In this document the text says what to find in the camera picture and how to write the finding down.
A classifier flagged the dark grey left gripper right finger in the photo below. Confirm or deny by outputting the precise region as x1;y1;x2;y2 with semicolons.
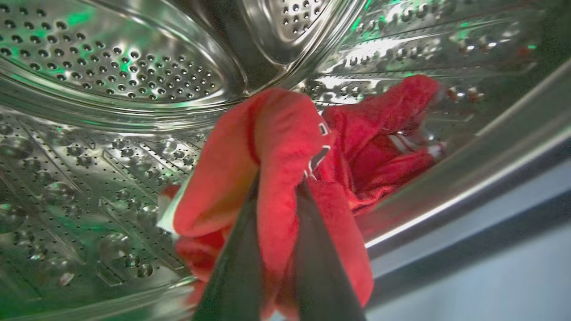
292;179;367;321

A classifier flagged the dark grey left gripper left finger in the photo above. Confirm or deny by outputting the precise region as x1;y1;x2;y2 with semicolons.
193;173;265;321

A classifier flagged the red garment with white trim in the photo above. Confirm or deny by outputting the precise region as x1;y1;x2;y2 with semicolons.
157;74;447;321

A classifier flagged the grey washing machine door seal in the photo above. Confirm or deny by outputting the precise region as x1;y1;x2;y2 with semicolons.
364;152;571;321

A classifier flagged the stainless steel washing machine drum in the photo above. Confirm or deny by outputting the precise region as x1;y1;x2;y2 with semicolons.
0;0;571;321

